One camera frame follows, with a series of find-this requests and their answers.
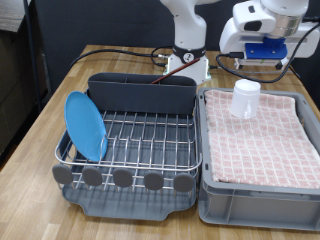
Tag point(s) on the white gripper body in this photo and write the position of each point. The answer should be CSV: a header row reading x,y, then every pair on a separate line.
x,y
230,40

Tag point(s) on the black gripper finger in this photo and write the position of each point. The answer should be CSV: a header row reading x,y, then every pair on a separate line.
x,y
279,66
237,65

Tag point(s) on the white plastic cup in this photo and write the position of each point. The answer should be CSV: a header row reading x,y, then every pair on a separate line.
x,y
245,100

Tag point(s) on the brown wooden spoon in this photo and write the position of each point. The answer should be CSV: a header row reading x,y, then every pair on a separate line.
x,y
176,70

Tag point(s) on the teal plastic plate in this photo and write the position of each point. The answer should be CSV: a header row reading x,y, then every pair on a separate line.
x,y
85,126

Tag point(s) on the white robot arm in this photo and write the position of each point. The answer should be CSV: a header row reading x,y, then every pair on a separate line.
x,y
188,26

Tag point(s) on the pink checkered cloth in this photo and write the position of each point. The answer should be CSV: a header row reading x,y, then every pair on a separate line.
x,y
260,150

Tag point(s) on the dark grey cutlery holder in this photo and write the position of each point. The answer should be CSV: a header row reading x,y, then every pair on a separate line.
x,y
143,96

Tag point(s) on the dark backdrop curtain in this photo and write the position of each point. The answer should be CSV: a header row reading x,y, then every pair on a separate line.
x,y
100,23

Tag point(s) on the grey plastic crate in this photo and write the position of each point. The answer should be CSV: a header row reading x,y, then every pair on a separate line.
x,y
260,206

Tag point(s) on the grey plastic drain tray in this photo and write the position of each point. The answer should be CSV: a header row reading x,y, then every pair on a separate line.
x,y
133,206

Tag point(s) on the black metal pole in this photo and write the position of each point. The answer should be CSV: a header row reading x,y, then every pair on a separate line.
x,y
32,50

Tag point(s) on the brown cabinet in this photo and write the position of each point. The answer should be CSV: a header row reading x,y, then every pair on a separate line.
x,y
13,83

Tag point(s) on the wrist camera on blue mount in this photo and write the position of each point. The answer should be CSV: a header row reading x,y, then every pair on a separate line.
x,y
265,51

